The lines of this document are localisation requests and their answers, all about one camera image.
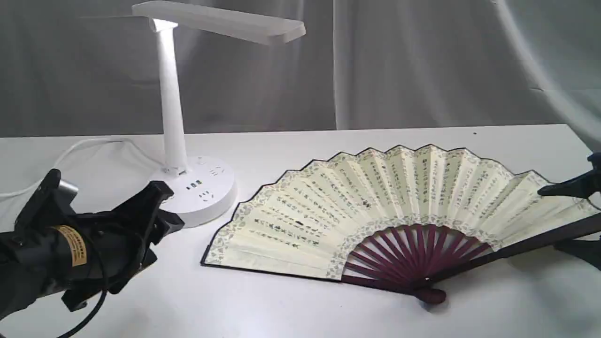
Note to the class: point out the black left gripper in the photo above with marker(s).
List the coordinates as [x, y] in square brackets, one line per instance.
[103, 251]

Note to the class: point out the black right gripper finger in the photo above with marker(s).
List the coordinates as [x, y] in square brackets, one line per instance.
[582, 186]
[585, 250]

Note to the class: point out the folding paper fan maroon ribs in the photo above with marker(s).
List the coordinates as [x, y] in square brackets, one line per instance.
[399, 220]

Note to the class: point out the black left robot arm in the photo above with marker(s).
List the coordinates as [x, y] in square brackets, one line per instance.
[25, 258]

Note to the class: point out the white desk lamp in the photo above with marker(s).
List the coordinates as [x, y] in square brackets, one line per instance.
[203, 187]

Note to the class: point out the grey backdrop curtain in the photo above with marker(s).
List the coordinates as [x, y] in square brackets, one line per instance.
[88, 67]

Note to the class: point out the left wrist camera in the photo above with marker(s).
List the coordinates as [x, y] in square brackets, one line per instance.
[48, 205]

